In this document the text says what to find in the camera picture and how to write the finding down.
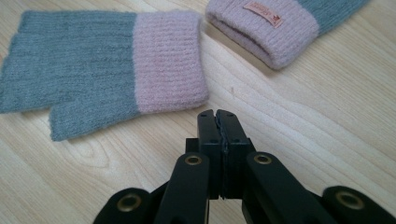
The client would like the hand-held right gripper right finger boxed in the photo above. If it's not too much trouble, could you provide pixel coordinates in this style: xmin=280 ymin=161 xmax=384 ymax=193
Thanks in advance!
xmin=216 ymin=108 xmax=257 ymax=200

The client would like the plain grey pink knit glove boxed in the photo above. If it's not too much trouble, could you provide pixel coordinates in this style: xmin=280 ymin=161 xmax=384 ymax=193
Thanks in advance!
xmin=0 ymin=9 xmax=210 ymax=143

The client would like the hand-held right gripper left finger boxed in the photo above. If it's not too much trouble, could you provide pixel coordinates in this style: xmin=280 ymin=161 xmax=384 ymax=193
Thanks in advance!
xmin=185 ymin=108 xmax=223 ymax=201

